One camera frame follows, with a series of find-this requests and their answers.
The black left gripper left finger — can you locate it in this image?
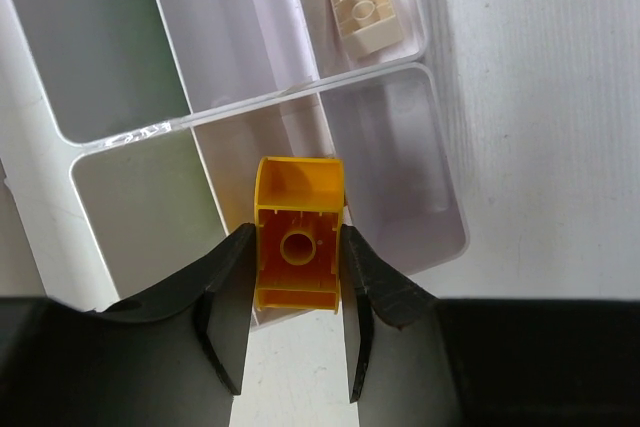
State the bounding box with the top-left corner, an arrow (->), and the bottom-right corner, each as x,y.
1,223 -> 256,426

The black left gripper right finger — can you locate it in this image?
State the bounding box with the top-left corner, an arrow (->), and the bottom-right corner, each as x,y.
339,226 -> 639,426

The tan lego brick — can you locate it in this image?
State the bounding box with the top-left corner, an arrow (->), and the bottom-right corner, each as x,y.
330,0 -> 404,60

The yellow-orange lego brick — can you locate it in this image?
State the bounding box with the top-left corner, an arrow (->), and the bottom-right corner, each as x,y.
254,156 -> 345,311

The white left compartment container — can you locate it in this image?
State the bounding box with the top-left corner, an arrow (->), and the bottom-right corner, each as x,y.
71,63 -> 468,299

